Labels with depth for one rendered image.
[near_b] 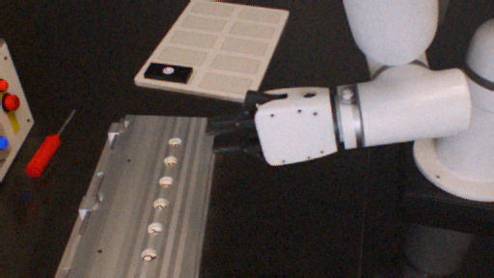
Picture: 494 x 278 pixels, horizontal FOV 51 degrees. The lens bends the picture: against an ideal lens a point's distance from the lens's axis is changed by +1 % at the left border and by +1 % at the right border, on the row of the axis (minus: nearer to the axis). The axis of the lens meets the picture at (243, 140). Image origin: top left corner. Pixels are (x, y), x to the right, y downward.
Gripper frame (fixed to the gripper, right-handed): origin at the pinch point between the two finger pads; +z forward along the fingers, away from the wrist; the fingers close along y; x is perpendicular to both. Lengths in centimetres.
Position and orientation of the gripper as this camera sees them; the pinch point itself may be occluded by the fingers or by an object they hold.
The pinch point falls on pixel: (224, 133)
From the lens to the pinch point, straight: 71.4
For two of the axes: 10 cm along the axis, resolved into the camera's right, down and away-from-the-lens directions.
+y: 2.2, 7.3, 6.4
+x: 0.5, -6.7, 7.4
